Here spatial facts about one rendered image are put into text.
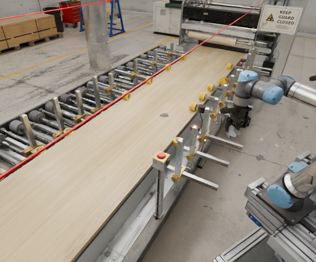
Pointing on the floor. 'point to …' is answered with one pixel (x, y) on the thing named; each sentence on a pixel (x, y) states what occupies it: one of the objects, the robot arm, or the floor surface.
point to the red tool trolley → (71, 13)
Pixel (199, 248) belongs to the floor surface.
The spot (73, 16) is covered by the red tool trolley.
